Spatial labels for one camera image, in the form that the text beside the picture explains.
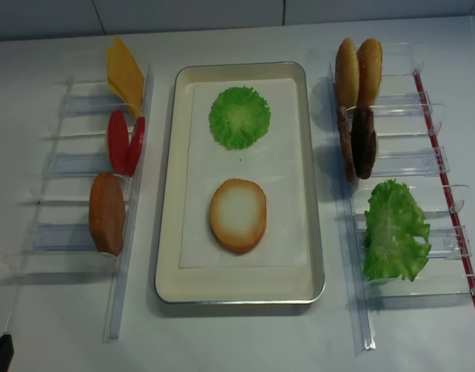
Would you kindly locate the red tomato slice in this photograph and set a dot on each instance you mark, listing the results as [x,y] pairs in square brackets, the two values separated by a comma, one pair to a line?
[135,146]
[117,141]

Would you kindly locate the sesame bun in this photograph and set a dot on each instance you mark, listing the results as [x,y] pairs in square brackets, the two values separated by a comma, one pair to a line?
[347,75]
[370,60]

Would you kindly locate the white paper tray liner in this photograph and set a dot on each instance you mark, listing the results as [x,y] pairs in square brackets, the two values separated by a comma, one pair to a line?
[274,162]

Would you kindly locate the cream metal baking tray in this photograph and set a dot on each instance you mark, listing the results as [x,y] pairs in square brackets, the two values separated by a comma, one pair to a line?
[233,285]

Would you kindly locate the ruffled green lettuce leaf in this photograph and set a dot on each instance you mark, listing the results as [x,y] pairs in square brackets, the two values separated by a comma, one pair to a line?
[397,235]

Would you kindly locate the clear acrylic rack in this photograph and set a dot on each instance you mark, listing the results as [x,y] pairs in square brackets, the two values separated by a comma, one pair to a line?
[58,246]
[404,154]

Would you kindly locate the right sesame bun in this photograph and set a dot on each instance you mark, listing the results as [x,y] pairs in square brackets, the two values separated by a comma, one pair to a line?
[370,60]

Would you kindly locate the rear yellow cheese slice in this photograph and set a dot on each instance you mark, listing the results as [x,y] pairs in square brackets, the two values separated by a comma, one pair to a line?
[108,53]

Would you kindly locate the round flat lettuce leaf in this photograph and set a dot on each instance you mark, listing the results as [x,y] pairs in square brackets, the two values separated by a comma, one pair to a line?
[239,117]

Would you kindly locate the left brown meat patty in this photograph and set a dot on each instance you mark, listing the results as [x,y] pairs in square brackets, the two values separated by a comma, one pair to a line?
[345,143]

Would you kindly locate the right clear acrylic rack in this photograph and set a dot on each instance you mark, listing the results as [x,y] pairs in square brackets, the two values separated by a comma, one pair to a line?
[404,154]

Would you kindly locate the left clear acrylic rack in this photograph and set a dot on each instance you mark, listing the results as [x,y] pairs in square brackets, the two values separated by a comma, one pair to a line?
[58,246]

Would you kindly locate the toasted bread slice on tray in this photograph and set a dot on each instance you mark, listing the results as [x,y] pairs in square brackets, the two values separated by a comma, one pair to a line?
[238,215]

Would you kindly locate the red rail strip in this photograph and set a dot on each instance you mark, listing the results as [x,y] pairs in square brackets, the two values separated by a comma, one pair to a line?
[441,161]

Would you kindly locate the yellow cheese slice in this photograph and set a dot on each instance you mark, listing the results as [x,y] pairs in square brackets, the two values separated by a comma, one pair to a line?
[126,77]
[108,53]

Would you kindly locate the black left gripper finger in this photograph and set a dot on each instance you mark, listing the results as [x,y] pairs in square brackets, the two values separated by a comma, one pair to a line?
[6,351]

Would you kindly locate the left sesame bun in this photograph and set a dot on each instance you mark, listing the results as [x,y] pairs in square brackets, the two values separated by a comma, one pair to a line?
[347,75]

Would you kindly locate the front yellow cheese slice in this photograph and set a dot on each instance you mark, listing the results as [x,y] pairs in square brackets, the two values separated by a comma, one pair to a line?
[126,77]

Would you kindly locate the brown bread slice in rack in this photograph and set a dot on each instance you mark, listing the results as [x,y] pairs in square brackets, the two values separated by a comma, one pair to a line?
[107,213]

